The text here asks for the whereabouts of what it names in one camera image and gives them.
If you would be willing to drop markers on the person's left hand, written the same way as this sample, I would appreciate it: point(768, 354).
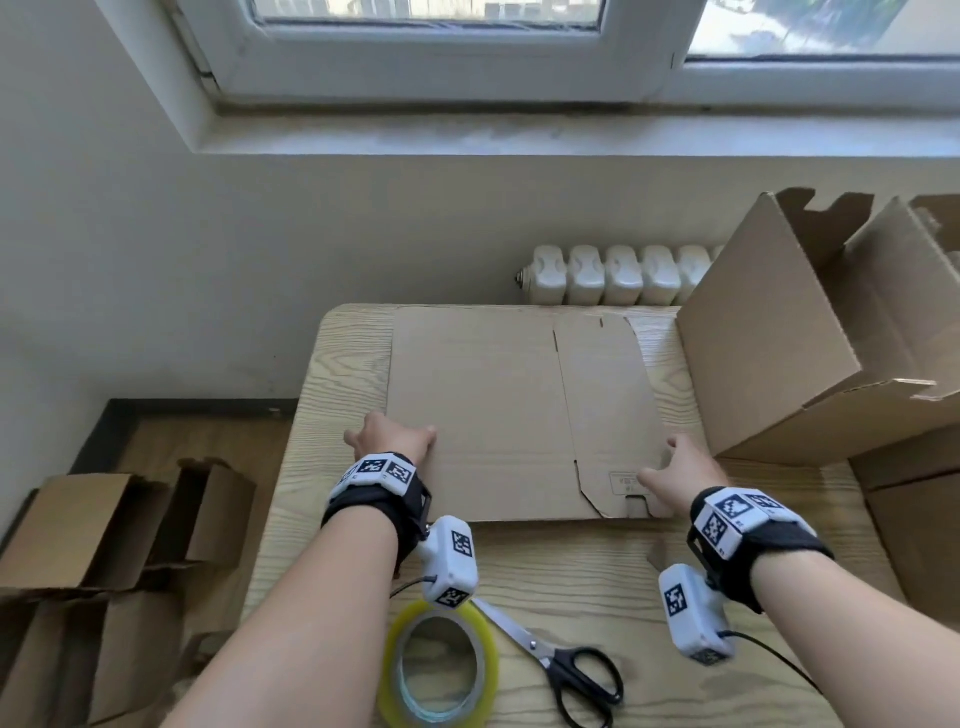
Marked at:
point(391, 436)

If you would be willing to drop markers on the person's right hand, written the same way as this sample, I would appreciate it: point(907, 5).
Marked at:
point(690, 472)

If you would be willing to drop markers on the person's right thumb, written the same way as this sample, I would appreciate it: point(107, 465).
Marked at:
point(651, 480)

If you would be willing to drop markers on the person's left thumb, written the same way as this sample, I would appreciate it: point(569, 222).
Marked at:
point(423, 438)

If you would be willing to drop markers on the cardboard sheet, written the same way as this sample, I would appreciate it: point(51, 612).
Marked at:
point(487, 405)

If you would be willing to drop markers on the person's left forearm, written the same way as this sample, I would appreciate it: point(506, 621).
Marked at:
point(300, 630)

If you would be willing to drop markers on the person's right forearm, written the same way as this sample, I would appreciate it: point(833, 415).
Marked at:
point(847, 637)

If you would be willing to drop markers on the large open cardboard box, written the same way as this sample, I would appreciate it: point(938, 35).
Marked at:
point(772, 352)

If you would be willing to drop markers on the clear packing tape roll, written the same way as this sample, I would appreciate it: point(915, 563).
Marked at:
point(480, 637)

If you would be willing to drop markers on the white radiator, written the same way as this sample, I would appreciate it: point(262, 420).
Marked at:
point(622, 274)

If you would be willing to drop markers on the small open cardboard box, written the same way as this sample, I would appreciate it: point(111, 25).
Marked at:
point(214, 510)

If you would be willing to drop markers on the dark baseboard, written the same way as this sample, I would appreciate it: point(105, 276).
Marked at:
point(187, 409)

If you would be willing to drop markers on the closed cardboard box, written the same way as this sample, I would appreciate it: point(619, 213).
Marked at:
point(915, 525)

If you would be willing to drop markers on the white window sill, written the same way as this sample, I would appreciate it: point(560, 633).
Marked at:
point(570, 133)

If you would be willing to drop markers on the folded cardboard box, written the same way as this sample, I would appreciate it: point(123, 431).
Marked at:
point(75, 532)

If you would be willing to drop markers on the pile of flattened cardboard boxes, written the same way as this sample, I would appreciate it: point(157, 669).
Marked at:
point(90, 660)

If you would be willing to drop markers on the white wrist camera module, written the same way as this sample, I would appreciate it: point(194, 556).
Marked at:
point(450, 559)
point(694, 611)

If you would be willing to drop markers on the white window frame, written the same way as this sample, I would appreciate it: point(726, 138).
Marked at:
point(450, 60)

